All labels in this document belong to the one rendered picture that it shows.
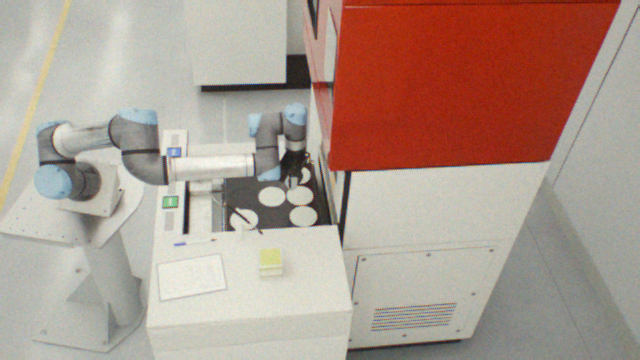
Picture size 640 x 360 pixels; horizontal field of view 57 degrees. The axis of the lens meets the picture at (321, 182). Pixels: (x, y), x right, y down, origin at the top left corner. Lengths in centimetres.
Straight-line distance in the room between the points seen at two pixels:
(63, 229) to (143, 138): 64
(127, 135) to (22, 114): 250
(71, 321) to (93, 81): 195
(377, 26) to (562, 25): 51
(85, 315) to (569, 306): 240
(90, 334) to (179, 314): 122
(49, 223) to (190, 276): 68
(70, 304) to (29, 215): 82
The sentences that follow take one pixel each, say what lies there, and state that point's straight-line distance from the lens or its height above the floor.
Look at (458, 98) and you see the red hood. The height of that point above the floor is 150.
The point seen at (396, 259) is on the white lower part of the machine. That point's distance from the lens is 228.
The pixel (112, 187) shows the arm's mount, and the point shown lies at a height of 90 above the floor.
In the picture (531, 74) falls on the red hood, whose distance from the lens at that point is 182.
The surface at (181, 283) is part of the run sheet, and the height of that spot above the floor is 97.
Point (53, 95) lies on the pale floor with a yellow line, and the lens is 443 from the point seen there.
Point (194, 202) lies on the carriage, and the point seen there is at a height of 88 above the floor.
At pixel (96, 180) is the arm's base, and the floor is 94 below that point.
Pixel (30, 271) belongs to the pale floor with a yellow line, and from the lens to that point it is 337.
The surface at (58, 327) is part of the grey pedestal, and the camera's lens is 311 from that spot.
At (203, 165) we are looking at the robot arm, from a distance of 187.
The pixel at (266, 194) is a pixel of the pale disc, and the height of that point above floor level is 90.
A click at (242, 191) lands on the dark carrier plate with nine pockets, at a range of 225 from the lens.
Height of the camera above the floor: 253
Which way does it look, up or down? 45 degrees down
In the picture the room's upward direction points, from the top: 4 degrees clockwise
